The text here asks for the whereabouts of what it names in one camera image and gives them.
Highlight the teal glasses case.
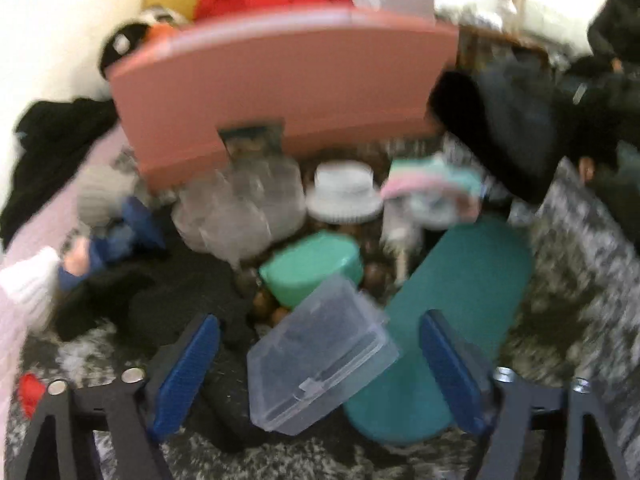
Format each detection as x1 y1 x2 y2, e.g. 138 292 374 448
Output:
344 217 534 445

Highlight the clear plastic box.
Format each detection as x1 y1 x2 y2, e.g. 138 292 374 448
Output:
246 274 400 436

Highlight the red paper piece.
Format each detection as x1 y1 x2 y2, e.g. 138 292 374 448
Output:
17 373 47 419

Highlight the blue doll figure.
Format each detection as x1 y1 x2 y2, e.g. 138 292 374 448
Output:
58 196 166 292

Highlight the green oval case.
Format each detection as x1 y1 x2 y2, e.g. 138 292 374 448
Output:
258 231 364 308

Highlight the pastel striped cloth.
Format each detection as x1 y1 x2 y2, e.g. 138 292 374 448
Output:
380 153 485 231

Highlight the clear plastic jar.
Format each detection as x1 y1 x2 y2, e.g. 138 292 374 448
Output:
171 156 306 268

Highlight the grey sock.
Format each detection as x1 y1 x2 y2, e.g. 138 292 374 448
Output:
77 166 137 229

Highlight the black clothing pile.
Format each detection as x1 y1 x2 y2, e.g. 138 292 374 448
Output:
1 98 118 248

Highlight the pink cardboard box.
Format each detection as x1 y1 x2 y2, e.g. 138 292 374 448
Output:
107 6 459 190

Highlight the panda plush toy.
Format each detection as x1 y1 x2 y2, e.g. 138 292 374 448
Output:
99 6 189 79

